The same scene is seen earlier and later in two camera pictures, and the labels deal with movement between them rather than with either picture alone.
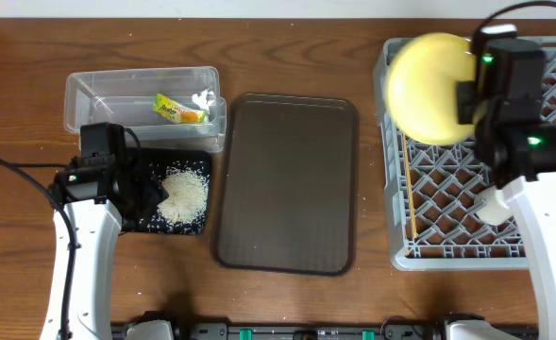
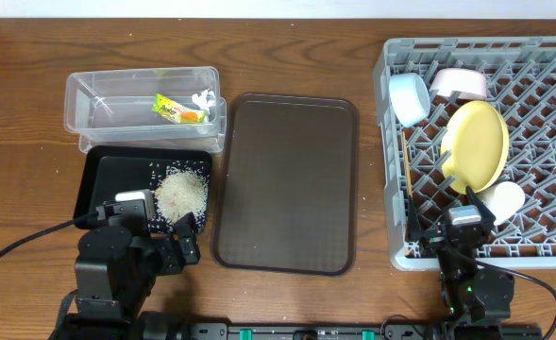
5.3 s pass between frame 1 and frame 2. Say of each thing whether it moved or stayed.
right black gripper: moved
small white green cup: stayed
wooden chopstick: stayed
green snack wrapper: stayed
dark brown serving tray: stayed
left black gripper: moved
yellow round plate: moved
